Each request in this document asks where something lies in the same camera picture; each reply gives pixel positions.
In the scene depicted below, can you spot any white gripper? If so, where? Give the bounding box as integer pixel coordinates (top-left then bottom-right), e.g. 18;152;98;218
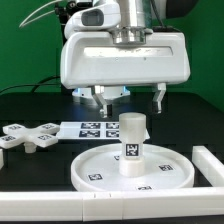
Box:
60;32;190;118

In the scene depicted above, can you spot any white round table top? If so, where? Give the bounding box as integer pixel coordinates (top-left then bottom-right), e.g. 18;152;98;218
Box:
71;143;195;191

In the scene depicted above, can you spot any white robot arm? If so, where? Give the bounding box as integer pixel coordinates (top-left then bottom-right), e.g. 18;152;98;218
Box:
60;0;199;117

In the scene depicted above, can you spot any white marker tag plate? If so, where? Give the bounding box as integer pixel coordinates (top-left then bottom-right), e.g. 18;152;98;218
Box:
55;121;151;141

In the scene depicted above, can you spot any white cross-shaped table base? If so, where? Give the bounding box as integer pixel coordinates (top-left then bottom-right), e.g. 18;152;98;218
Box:
0;123;60;153

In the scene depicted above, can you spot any white left fence piece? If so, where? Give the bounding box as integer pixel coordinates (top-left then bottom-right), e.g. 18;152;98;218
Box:
0;149;4;170

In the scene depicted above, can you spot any black cable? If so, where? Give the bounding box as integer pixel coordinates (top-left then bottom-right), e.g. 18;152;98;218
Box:
0;75;63;96

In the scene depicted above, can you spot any white right fence rail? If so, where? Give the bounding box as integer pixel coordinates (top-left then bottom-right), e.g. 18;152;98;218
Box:
192;146;224;187

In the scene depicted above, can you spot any white fence rail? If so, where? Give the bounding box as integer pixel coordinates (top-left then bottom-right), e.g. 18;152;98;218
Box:
0;187;224;221
192;146;224;187

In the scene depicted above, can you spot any white cable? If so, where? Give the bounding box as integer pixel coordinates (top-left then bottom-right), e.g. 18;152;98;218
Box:
18;0;63;29

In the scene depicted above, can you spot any white front fence rail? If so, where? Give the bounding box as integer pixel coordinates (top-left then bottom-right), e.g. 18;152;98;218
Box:
0;187;224;221

